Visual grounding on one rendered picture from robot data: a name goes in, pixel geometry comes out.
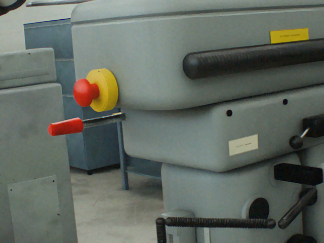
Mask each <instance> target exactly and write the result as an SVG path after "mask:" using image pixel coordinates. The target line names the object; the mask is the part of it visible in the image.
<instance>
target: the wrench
mask: <svg viewBox="0 0 324 243"><path fill-rule="evenodd" d="M91 1H94V0H52V1H38V2H28V3H26V5H25V6H26V7H39V6H54V5H64V4H80V3H85V2H91Z"/></svg>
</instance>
